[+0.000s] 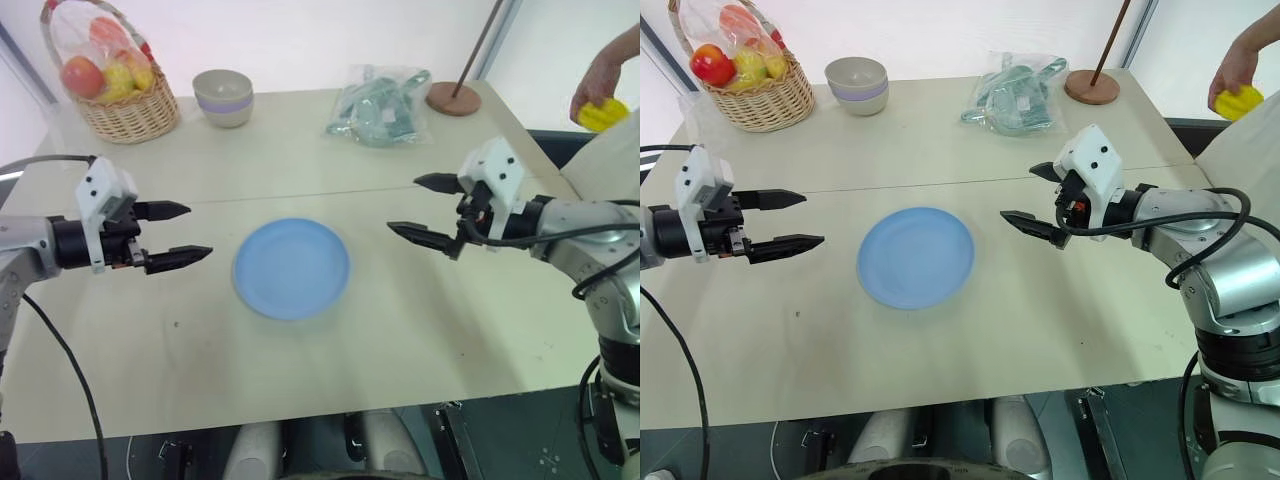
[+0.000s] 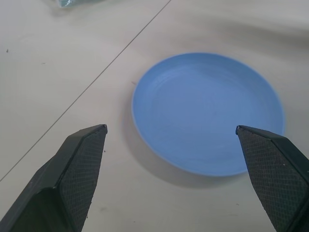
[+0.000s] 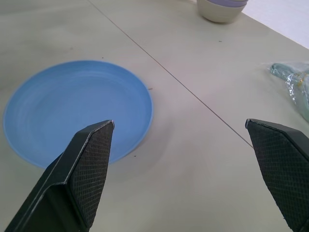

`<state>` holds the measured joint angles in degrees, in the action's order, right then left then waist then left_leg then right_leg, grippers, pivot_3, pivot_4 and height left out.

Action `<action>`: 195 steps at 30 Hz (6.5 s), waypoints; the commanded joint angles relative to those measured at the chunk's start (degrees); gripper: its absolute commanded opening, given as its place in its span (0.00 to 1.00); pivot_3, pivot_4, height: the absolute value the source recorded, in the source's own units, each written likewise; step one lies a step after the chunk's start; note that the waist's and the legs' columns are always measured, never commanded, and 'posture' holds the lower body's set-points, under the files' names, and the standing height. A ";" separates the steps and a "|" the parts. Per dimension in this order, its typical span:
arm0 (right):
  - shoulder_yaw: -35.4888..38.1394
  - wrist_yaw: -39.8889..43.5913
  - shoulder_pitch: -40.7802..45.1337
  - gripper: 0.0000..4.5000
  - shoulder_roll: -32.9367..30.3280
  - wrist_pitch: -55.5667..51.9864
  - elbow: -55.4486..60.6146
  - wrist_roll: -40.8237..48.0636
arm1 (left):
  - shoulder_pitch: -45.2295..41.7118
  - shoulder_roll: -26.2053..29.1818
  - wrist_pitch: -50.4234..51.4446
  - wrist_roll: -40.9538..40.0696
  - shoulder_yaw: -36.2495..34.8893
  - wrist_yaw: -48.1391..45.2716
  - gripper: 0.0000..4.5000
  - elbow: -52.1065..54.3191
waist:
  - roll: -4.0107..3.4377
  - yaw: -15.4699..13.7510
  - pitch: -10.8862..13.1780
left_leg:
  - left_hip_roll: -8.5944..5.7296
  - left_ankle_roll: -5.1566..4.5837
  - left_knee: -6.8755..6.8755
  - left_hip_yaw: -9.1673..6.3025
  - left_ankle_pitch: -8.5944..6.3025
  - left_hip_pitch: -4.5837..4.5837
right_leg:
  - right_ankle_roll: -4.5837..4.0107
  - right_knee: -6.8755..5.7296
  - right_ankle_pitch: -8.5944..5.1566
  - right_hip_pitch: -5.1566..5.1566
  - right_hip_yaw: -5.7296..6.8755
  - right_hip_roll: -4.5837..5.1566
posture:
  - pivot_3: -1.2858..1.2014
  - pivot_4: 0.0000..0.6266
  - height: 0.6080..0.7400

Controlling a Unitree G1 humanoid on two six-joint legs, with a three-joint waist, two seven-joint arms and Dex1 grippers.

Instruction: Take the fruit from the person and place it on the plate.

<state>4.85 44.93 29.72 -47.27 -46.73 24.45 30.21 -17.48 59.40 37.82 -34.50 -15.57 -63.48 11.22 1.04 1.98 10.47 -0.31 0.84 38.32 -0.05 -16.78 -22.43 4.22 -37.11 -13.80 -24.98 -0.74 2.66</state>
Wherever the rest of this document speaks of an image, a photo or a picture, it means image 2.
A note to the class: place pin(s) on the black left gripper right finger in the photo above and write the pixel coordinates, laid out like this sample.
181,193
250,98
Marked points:
275,176

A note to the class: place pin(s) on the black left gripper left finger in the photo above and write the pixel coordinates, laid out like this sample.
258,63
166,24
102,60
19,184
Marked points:
70,183

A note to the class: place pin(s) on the blue round plate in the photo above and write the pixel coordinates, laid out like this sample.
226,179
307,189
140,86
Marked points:
205,113

